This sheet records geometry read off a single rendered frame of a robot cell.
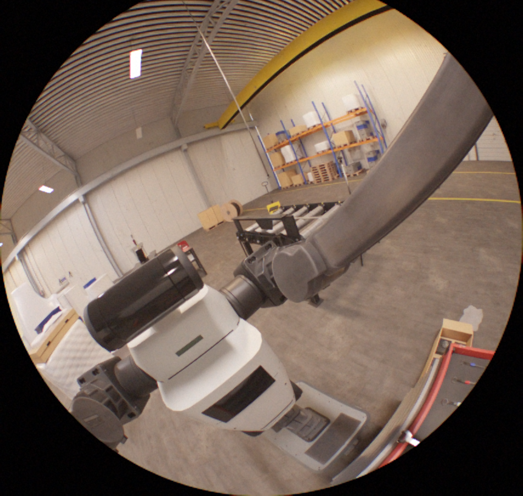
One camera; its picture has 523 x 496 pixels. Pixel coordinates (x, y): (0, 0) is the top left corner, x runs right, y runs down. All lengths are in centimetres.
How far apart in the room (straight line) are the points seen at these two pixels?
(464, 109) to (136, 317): 34
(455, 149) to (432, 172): 3
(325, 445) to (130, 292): 130
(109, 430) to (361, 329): 188
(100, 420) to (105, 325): 15
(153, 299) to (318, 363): 167
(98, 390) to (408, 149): 49
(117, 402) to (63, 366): 276
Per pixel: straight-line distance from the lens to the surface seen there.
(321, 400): 139
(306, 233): 182
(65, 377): 314
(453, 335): 179
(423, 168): 15
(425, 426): 74
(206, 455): 197
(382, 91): 1038
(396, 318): 200
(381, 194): 16
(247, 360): 31
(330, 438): 135
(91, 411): 31
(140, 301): 21
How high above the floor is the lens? 160
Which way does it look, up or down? 18 degrees down
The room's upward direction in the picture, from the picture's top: 23 degrees counter-clockwise
